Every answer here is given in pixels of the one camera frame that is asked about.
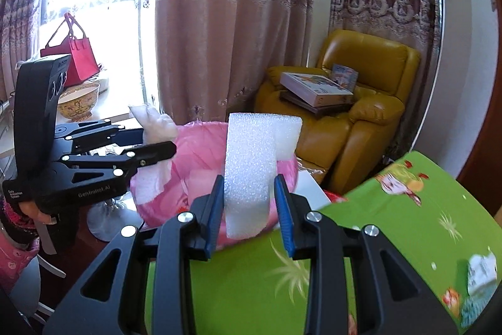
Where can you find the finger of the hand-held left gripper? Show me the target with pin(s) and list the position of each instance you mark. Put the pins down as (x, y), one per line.
(157, 153)
(98, 131)

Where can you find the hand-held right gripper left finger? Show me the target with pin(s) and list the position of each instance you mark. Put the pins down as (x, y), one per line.
(215, 217)

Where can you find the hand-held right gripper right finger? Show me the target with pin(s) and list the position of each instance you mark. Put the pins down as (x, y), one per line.
(284, 217)

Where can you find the white tissue wad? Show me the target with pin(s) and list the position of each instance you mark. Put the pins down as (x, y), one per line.
(157, 127)

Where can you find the pink lined trash bin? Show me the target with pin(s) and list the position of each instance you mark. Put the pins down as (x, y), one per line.
(196, 146)

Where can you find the person's left forearm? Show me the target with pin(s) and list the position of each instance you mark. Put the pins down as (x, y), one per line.
(15, 229)

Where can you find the person's left hand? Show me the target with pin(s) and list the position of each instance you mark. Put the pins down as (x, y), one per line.
(33, 211)

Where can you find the white side table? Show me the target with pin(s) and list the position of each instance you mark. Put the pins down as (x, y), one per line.
(117, 111)

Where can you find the yellow patterned ceramic bowl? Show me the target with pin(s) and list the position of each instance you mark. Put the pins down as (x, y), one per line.
(78, 107)

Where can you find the red tote bag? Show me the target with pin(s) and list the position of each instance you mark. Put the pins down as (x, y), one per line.
(82, 60)

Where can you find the beige lace patterned curtain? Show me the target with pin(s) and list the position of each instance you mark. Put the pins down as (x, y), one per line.
(384, 5)
(235, 25)
(19, 25)

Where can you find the yellow leather armchair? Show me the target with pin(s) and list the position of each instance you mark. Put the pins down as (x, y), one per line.
(353, 131)

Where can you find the dark flat box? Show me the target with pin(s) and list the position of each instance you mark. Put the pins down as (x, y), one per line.
(302, 104)

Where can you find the green cartoon printed tablecloth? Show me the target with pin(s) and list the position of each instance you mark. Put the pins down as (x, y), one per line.
(411, 221)

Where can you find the white flat printed box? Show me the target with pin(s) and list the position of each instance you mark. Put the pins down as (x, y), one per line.
(313, 89)

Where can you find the pink patterned clothing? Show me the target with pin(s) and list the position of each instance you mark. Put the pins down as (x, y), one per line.
(15, 268)

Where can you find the small blue white box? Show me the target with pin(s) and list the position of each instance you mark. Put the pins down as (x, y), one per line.
(345, 76)

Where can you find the chrome pedestal base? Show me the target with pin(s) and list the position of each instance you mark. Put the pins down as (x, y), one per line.
(111, 221)

